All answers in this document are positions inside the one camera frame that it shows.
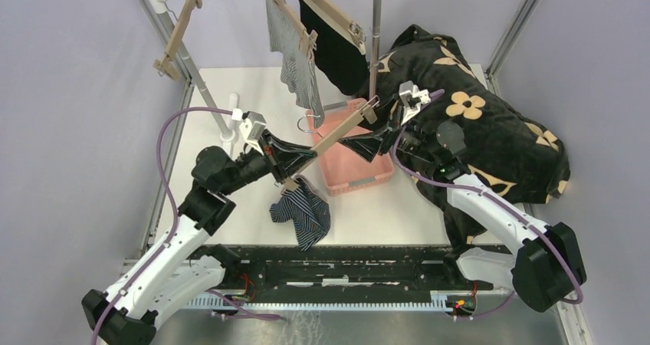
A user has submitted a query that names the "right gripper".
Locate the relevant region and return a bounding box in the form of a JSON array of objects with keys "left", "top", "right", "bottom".
[{"left": 339, "top": 95, "right": 438, "bottom": 165}]

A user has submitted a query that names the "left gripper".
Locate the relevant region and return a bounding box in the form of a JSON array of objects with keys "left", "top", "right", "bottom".
[{"left": 219, "top": 128, "right": 317, "bottom": 196}]

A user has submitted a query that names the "wooden hanger of navy underwear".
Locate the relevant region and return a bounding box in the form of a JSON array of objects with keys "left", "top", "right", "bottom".
[{"left": 308, "top": 99, "right": 374, "bottom": 172}]

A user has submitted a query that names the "navy striped underwear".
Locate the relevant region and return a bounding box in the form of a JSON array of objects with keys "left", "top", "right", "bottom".
[{"left": 269, "top": 175, "right": 331, "bottom": 251}]

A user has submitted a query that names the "grey striped underwear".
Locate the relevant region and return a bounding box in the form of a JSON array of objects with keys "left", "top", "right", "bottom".
[{"left": 265, "top": 0, "right": 325, "bottom": 129}]

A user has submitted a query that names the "wooden hanger of grey underwear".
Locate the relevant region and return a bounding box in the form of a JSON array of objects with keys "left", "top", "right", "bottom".
[{"left": 265, "top": 0, "right": 318, "bottom": 61}]

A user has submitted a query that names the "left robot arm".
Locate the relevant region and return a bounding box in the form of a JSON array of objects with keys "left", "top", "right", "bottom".
[{"left": 82, "top": 130, "right": 320, "bottom": 344}]

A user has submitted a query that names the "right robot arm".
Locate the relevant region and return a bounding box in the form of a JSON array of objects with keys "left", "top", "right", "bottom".
[{"left": 339, "top": 121, "right": 586, "bottom": 312}]

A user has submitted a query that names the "black underwear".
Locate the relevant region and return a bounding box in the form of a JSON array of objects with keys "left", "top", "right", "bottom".
[{"left": 298, "top": 0, "right": 369, "bottom": 96}]

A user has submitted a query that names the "wooden hanger of black underwear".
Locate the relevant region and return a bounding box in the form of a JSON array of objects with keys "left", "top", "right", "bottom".
[{"left": 303, "top": 0, "right": 366, "bottom": 55}]

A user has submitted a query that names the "empty wooden clip hanger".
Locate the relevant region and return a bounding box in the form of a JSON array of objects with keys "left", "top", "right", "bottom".
[{"left": 153, "top": 0, "right": 202, "bottom": 81}]

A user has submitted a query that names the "pink plastic basket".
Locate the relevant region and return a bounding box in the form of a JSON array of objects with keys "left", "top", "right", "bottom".
[{"left": 305, "top": 98, "right": 395, "bottom": 196}]

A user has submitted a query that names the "black floral blanket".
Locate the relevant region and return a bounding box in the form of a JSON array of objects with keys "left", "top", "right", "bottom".
[{"left": 353, "top": 25, "right": 571, "bottom": 247}]

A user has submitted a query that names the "metal clothes rack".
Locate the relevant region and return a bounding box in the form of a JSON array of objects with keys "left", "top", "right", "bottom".
[{"left": 145, "top": 0, "right": 371, "bottom": 140}]

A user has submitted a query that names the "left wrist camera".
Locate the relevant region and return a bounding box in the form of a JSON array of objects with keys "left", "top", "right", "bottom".
[{"left": 231, "top": 108, "right": 266, "bottom": 154}]

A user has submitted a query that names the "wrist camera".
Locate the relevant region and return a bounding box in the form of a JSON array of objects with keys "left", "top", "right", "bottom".
[
  {"left": 231, "top": 108, "right": 266, "bottom": 154},
  {"left": 399, "top": 81, "right": 432, "bottom": 126}
]

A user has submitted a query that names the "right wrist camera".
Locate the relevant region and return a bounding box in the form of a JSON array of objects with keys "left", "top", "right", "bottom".
[{"left": 399, "top": 81, "right": 432, "bottom": 126}]

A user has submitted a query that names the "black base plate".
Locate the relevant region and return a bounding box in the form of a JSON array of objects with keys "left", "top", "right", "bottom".
[{"left": 144, "top": 245, "right": 496, "bottom": 306}]

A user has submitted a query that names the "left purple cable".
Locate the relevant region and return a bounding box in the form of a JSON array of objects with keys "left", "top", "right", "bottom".
[{"left": 90, "top": 107, "right": 237, "bottom": 345}]

